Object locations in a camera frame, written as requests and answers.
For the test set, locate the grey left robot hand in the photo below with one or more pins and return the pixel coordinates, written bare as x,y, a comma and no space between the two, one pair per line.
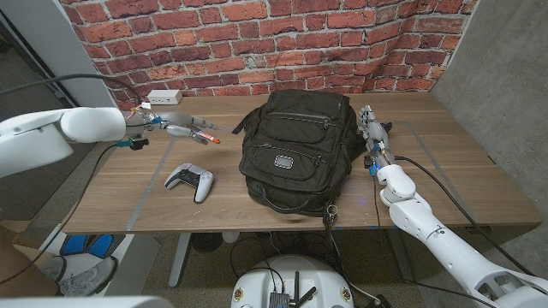
175,120

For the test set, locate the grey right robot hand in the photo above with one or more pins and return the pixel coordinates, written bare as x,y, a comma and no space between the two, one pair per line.
377,134

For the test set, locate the red marker pen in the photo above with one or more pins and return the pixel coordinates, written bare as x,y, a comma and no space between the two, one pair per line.
210,138

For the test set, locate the white game controller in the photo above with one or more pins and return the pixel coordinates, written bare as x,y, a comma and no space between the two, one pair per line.
201,184

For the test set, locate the black backpack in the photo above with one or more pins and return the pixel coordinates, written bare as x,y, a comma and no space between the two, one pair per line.
299,149

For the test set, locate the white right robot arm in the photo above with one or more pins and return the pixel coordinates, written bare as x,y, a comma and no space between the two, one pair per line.
445,248

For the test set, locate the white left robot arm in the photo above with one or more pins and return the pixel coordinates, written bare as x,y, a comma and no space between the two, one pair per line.
64,128

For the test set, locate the white power strip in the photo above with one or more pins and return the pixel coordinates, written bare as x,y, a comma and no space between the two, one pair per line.
164,97

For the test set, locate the grey table leg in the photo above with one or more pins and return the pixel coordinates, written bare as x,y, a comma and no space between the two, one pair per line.
402,256

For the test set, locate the white table leg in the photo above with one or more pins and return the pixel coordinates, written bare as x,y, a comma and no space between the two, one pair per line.
180,256

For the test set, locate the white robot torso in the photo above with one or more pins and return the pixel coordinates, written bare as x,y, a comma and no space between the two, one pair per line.
295,274

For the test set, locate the grey sneaker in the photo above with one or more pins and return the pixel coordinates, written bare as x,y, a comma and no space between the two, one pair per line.
53,268
87,278

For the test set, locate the brown cardboard box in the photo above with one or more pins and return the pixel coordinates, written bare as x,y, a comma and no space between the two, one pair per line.
17,265

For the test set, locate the brick wall print backdrop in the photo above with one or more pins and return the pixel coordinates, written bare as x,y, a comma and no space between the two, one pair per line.
257,43

